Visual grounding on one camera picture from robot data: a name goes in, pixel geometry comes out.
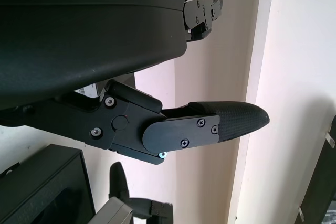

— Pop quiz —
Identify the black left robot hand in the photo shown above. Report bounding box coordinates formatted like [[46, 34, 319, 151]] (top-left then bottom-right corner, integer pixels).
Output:
[[0, 0, 270, 167]]

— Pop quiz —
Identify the small silver depth camera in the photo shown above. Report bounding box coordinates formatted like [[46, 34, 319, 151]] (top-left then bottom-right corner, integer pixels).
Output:
[[96, 196, 134, 224]]

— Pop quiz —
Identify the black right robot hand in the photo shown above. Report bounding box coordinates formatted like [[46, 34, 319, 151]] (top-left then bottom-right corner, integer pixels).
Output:
[[109, 161, 174, 219]]

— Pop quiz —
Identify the black furniture panel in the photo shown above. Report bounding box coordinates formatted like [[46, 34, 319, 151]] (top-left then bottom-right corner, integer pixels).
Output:
[[298, 115, 336, 224]]

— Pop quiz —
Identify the black box base foam insert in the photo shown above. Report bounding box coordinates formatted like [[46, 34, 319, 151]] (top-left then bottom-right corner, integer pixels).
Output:
[[0, 144, 97, 224]]

